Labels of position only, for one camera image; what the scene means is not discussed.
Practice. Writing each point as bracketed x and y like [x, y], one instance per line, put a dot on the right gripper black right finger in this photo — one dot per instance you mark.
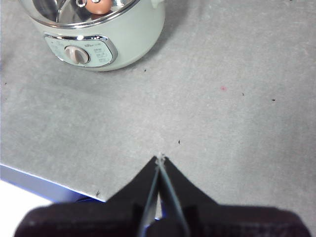
[234, 222]

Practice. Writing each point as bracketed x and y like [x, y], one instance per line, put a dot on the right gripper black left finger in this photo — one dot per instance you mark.
[98, 219]

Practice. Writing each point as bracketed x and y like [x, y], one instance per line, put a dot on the brown egg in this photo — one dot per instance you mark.
[97, 7]

